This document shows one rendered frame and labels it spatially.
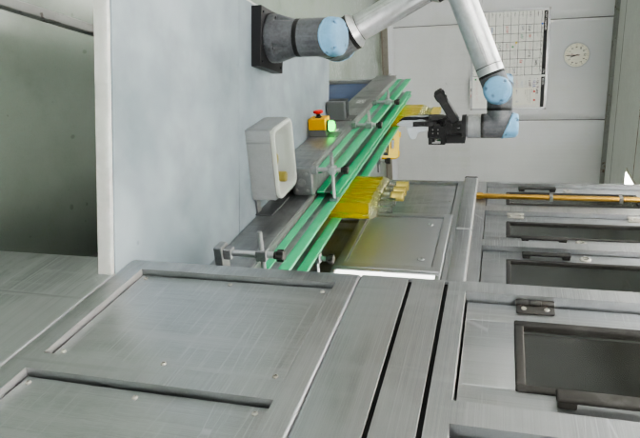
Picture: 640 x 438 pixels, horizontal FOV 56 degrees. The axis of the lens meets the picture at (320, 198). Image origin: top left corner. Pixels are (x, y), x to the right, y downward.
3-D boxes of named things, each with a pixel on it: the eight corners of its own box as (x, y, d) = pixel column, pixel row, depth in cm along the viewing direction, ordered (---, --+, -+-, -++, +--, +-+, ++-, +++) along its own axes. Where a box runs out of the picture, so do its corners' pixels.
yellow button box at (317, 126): (308, 136, 240) (326, 136, 238) (306, 118, 237) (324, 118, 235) (312, 132, 246) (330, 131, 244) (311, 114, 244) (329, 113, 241)
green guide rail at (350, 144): (314, 172, 204) (337, 173, 202) (314, 169, 204) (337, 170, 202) (397, 80, 361) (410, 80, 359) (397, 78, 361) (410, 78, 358)
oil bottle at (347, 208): (316, 217, 209) (377, 219, 203) (314, 202, 207) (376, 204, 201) (320, 211, 214) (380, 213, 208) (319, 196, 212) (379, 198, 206)
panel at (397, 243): (290, 351, 156) (424, 366, 146) (290, 342, 155) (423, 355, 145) (364, 218, 236) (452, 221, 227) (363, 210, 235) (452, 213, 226)
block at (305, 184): (292, 195, 205) (312, 196, 203) (290, 169, 201) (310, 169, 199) (296, 191, 208) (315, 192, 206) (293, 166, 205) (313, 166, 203)
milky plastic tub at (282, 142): (253, 200, 188) (280, 201, 185) (245, 129, 180) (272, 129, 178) (273, 182, 203) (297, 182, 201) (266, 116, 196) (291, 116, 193)
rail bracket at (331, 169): (312, 201, 203) (349, 202, 200) (309, 153, 198) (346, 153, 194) (315, 198, 206) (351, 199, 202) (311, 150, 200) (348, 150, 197)
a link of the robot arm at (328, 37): (294, 14, 181) (338, 12, 177) (310, 21, 194) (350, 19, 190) (294, 55, 183) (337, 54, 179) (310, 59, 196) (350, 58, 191)
